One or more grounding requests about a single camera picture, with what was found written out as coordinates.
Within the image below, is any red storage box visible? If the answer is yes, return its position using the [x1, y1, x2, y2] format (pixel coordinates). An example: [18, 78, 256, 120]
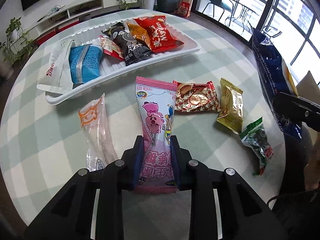
[57, 20, 80, 32]
[35, 29, 57, 46]

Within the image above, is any black snack packet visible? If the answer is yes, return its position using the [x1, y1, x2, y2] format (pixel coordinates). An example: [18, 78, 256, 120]
[101, 21, 154, 67]

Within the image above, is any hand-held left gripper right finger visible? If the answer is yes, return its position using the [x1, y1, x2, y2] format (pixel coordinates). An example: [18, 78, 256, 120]
[170, 135, 293, 240]

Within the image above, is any white ribbed plastic tray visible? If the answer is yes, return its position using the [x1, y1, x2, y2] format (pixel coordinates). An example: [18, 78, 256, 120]
[37, 15, 202, 105]

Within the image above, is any person's right forearm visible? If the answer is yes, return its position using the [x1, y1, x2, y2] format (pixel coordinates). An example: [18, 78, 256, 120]
[305, 127, 320, 192]

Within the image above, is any red white small snack packet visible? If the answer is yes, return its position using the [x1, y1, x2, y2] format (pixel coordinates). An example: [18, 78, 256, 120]
[99, 35, 125, 61]

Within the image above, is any trailing plant in white pot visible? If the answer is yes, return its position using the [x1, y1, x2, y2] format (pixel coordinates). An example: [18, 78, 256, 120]
[5, 17, 35, 63]

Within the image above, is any person's dark clothing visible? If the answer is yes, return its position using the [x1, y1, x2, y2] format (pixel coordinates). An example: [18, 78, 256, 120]
[271, 189, 320, 240]

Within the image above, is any red gift box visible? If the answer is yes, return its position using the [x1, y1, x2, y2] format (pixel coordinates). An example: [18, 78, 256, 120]
[175, 1, 191, 18]

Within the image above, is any dark blue snack packet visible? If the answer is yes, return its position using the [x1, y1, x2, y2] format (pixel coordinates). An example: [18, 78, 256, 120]
[251, 27, 304, 142]

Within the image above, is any red gold patterned snack packet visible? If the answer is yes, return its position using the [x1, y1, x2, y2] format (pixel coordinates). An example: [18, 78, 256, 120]
[172, 80, 222, 113]

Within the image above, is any black balcony table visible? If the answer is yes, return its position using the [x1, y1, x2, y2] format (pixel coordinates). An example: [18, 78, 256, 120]
[226, 1, 253, 28]

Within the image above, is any light blue snack packet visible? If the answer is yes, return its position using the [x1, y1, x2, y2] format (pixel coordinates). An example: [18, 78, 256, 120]
[69, 44, 104, 84]

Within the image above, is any gold foil snack packet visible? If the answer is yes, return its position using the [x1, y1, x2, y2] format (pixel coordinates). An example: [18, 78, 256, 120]
[216, 78, 244, 134]

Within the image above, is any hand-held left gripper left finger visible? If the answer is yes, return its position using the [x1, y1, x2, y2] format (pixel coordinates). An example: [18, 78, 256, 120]
[25, 135, 145, 240]

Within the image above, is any green snack packet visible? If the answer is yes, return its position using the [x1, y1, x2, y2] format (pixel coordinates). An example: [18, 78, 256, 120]
[239, 117, 274, 176]

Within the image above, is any clear packet with orange print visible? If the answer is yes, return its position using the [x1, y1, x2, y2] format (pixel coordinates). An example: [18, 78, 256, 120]
[78, 93, 120, 172]

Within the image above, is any pink cartoon snack packet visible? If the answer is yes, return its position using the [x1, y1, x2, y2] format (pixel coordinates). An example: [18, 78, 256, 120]
[135, 76, 178, 195]

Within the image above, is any white television cabinet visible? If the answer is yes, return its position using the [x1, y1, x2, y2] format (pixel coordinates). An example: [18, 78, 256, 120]
[9, 0, 140, 46]

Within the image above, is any black framed glass door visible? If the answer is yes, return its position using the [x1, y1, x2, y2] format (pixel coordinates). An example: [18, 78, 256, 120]
[192, 0, 320, 80]

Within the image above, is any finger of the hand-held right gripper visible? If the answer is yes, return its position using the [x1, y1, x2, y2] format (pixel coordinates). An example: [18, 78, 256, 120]
[272, 92, 320, 132]

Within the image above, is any orange snack packet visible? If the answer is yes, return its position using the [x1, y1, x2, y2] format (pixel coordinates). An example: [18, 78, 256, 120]
[126, 22, 151, 48]

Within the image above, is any plant in white ribbed pot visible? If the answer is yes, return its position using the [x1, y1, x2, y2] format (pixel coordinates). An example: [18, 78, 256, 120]
[0, 42, 15, 80]

